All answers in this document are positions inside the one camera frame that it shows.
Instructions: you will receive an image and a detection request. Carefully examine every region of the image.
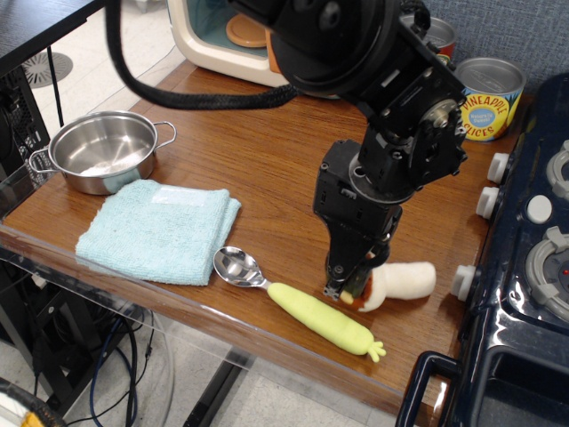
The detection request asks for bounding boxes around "light blue folded cloth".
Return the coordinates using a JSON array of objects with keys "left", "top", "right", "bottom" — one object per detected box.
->
[{"left": 76, "top": 180, "right": 241, "bottom": 286}]

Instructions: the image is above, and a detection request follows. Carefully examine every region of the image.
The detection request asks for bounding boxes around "floor cables bundle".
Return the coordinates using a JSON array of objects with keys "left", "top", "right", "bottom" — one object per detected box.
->
[{"left": 30, "top": 310, "right": 174, "bottom": 427}]

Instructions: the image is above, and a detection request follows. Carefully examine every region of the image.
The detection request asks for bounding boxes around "toy microwave teal cream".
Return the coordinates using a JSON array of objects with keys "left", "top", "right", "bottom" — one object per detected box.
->
[{"left": 167, "top": 0, "right": 286, "bottom": 87}]

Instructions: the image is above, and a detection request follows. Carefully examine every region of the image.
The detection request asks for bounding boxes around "plush brown mushroom toy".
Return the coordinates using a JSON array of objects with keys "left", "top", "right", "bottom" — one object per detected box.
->
[{"left": 340, "top": 262, "right": 437, "bottom": 312}]

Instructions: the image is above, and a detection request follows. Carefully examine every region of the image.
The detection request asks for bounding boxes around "tomato sauce can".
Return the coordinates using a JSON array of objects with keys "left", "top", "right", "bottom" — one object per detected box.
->
[{"left": 401, "top": 14, "right": 457, "bottom": 68}]

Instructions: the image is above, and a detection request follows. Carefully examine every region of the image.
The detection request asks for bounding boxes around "dark blue toy stove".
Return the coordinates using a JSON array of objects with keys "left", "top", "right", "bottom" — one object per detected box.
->
[{"left": 397, "top": 74, "right": 568, "bottom": 426}]

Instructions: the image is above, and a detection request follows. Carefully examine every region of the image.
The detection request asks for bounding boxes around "clear acrylic table guard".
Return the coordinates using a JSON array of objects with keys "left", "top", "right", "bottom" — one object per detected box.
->
[{"left": 0, "top": 164, "right": 401, "bottom": 419}]

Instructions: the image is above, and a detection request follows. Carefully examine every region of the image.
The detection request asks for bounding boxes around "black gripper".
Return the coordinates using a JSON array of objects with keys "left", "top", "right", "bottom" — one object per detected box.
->
[{"left": 313, "top": 140, "right": 402, "bottom": 302}]

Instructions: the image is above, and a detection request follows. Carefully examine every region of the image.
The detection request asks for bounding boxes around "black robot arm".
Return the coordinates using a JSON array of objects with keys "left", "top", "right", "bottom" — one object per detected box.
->
[{"left": 234, "top": 1, "right": 467, "bottom": 298}]

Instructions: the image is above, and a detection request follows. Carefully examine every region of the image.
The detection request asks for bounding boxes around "black braided cable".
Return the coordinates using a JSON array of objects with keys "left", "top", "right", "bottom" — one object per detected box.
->
[{"left": 104, "top": 0, "right": 299, "bottom": 111}]

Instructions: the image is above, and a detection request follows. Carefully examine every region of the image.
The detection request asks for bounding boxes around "black side desk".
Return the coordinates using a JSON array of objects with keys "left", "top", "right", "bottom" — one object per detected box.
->
[{"left": 0, "top": 0, "right": 112, "bottom": 179}]

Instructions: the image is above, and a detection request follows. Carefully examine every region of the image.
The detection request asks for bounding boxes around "spoon with yellow handle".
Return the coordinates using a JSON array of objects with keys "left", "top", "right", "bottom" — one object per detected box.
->
[{"left": 212, "top": 246, "right": 387, "bottom": 363}]

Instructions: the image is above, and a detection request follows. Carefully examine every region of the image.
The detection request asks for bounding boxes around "pineapple slices can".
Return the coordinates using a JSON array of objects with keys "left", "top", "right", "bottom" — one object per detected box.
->
[{"left": 455, "top": 57, "right": 526, "bottom": 142}]

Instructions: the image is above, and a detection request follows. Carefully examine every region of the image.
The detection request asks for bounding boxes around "small steel pot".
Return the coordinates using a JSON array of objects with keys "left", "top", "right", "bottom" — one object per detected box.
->
[{"left": 28, "top": 110, "right": 178, "bottom": 196}]

